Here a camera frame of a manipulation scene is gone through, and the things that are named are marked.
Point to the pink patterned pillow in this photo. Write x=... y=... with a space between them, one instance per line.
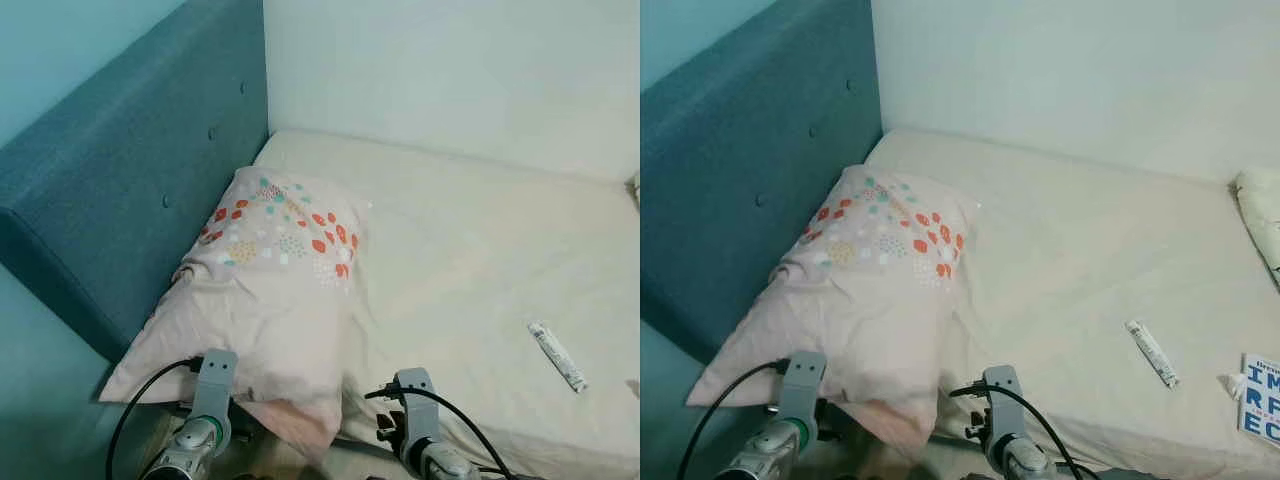
x=270 y=310
x=870 y=310

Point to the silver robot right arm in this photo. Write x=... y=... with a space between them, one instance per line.
x=440 y=465
x=1025 y=465

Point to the white book with blue letters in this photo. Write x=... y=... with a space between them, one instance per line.
x=1262 y=400

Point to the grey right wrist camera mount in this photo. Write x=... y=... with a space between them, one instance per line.
x=418 y=400
x=1005 y=398

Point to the cream bed mattress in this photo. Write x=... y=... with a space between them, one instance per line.
x=1080 y=250
x=480 y=250

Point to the white crumpled tissue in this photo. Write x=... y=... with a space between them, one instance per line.
x=1238 y=381

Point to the white printed tube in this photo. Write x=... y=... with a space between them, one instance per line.
x=1152 y=353
x=557 y=357

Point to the teal upholstered headboard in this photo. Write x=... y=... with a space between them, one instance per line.
x=130 y=170
x=750 y=170

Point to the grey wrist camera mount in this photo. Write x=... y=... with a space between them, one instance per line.
x=418 y=400
x=215 y=380
x=1005 y=398
x=803 y=380

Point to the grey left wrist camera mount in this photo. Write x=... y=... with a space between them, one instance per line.
x=215 y=380
x=803 y=380

